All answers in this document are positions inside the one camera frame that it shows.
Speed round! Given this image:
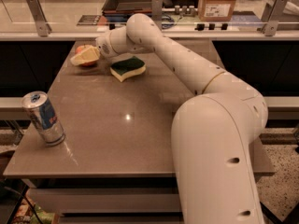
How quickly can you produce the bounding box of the green yellow sponge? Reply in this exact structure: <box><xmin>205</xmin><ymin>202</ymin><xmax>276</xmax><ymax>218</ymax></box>
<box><xmin>110</xmin><ymin>56</ymin><xmax>146</xmax><ymax>82</ymax></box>

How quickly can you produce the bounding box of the red apple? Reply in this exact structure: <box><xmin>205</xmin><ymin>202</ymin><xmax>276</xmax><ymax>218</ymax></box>
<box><xmin>75</xmin><ymin>44</ymin><xmax>98</xmax><ymax>68</ymax></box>

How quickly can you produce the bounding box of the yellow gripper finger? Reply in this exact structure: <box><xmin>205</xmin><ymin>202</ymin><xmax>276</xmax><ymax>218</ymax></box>
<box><xmin>69</xmin><ymin>45</ymin><xmax>102</xmax><ymax>67</ymax></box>

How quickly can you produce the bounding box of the white table drawer cabinet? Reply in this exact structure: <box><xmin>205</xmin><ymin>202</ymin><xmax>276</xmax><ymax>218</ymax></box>
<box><xmin>22</xmin><ymin>175</ymin><xmax>261</xmax><ymax>224</ymax></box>

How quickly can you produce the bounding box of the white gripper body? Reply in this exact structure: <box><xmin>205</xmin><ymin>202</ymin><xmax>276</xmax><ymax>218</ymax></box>
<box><xmin>95</xmin><ymin>31</ymin><xmax>119</xmax><ymax>58</ymax></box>

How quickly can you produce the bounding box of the cardboard box with label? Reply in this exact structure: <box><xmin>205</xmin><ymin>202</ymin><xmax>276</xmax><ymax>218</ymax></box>
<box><xmin>198</xmin><ymin>0</ymin><xmax>236</xmax><ymax>21</ymax></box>

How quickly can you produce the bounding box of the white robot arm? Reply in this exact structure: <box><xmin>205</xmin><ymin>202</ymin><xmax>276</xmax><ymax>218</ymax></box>
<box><xmin>71</xmin><ymin>14</ymin><xmax>268</xmax><ymax>224</ymax></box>

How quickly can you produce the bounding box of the left metal glass bracket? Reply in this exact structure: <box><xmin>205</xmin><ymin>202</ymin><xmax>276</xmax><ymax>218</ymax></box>
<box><xmin>26</xmin><ymin>0</ymin><xmax>51</xmax><ymax>37</ymax></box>

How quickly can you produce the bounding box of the orange black tray bin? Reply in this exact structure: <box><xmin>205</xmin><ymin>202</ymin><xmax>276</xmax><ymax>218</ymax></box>
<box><xmin>102</xmin><ymin>0</ymin><xmax>152</xmax><ymax>15</ymax></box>

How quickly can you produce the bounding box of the silver blue redbull can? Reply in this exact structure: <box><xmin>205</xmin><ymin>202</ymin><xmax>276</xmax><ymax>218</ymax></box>
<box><xmin>21</xmin><ymin>91</ymin><xmax>65</xmax><ymax>146</ymax></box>

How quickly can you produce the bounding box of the metal glass bracket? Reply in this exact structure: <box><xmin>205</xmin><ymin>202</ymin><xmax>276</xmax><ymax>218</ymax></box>
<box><xmin>26</xmin><ymin>0</ymin><xmax>51</xmax><ymax>37</ymax></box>
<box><xmin>151</xmin><ymin>0</ymin><xmax>163</xmax><ymax>29</ymax></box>
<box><xmin>262</xmin><ymin>0</ymin><xmax>288</xmax><ymax>36</ymax></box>

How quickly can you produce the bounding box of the right metal glass bracket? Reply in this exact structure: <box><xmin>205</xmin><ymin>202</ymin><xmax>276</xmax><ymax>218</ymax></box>
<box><xmin>262</xmin><ymin>0</ymin><xmax>288</xmax><ymax>36</ymax></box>

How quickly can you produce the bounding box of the middle metal glass bracket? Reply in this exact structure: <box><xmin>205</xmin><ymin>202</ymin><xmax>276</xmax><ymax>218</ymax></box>
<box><xmin>151</xmin><ymin>0</ymin><xmax>163</xmax><ymax>29</ymax></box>

